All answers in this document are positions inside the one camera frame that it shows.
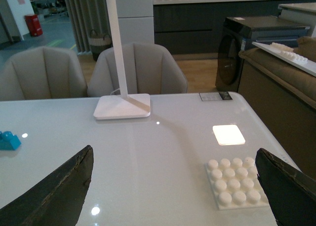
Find white tray with plates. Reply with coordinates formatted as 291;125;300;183
252;42;316;76

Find white drawer cabinet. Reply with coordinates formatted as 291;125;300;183
106;0;155;47

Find beige chair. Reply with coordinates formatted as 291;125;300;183
0;46;87;101
87;42;188;97

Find black washing machine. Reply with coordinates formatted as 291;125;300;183
215;16;310;92

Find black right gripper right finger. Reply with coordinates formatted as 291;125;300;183
255;148;316;226

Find white desk lamp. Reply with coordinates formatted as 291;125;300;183
93;0;151;120

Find black white table label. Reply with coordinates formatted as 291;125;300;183
199;91;232;101

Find beige chair right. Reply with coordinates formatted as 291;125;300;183
87;42;188;97

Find woven basket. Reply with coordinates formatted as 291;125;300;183
88;29;112;61

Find white studded base plate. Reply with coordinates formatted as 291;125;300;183
205;157;269;210

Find blue three-stud block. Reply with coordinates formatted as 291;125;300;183
0;131;21;151

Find brown sofa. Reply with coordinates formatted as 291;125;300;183
238;47;316;178

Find beige chair left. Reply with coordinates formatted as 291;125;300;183
0;46;87;101

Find dark kitchen counter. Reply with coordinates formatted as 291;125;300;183
153;0;315;55

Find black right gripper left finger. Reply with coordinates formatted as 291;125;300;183
0;145;94;226

